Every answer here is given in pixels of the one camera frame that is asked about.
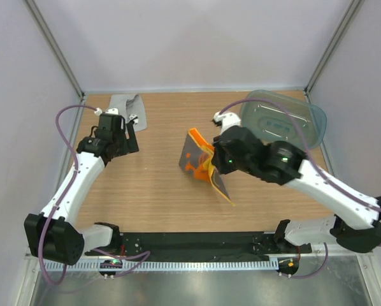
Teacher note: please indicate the aluminium corner post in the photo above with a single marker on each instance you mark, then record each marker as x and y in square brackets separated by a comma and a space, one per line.
[53, 45]
[343, 25]

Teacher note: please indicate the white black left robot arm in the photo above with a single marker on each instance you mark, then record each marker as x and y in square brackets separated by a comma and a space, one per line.
[51, 233]

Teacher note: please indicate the teal transparent plastic tub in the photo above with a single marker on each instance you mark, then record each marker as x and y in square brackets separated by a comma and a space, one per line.
[270, 124]

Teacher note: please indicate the light grey panda towel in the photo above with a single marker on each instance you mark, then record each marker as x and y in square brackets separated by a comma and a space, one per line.
[131, 107]

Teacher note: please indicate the right aluminium corner post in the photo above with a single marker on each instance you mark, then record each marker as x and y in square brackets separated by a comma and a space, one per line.
[343, 25]

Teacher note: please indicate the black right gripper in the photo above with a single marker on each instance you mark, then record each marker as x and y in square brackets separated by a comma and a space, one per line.
[218, 160]

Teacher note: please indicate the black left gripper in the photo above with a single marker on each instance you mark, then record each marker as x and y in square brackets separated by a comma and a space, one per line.
[129, 145]

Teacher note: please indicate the white slotted cable duct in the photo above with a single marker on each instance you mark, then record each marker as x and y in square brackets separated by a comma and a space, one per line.
[103, 265]

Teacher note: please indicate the left aluminium corner post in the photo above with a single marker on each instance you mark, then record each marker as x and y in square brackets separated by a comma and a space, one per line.
[53, 45]

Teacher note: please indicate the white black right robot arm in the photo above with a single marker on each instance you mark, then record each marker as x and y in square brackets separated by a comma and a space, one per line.
[356, 220]

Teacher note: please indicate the orange yellow grey giraffe towel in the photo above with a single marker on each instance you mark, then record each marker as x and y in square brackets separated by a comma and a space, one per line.
[196, 160]

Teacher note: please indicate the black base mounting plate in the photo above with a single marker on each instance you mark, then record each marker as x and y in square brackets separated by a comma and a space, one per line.
[205, 247]

